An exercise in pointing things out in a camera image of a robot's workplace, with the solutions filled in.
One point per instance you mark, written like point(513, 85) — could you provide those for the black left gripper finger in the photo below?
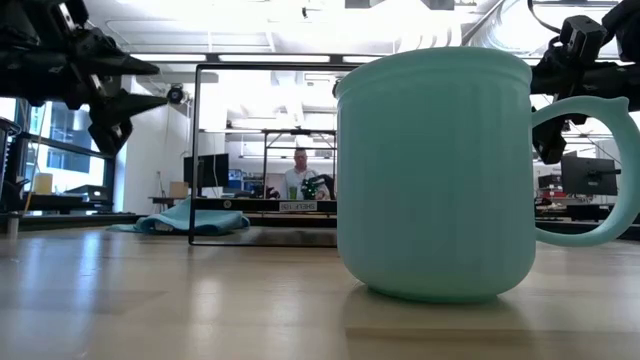
point(115, 60)
point(115, 120)

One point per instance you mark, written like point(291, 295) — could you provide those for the black desk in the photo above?
point(65, 202)

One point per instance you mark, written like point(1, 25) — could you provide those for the silver ventilation duct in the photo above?
point(505, 30)

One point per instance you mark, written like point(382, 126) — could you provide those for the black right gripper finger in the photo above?
point(552, 80)
point(549, 145)

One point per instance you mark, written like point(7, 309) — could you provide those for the background black robot gripper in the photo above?
point(312, 186)

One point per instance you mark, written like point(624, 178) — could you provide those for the black metal workstation frame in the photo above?
point(265, 160)

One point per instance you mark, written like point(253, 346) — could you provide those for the yellow box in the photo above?
point(43, 183)

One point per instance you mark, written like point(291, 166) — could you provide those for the black monitor on arm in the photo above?
point(585, 175)

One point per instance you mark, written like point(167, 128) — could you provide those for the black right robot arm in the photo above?
point(625, 25)

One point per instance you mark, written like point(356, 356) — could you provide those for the blue cloth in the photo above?
point(200, 221)

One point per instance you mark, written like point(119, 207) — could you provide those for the round black ceiling lamp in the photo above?
point(175, 94)

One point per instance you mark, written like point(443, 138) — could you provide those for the person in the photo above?
point(297, 175)

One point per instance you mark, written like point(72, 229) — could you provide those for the cardboard box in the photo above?
point(178, 190)

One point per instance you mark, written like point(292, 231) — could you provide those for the black pegboard organizer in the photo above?
point(7, 165)

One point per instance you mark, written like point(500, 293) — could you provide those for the mint green mug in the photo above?
point(435, 175)

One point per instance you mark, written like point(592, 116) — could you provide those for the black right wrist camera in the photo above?
point(582, 40)

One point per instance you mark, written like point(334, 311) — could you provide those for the ceiling strip light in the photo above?
point(360, 59)
point(167, 57)
point(275, 58)

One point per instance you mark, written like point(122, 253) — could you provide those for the black aluminium table frame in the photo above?
point(75, 221)

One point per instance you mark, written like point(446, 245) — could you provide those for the black computer monitor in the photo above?
point(210, 170)

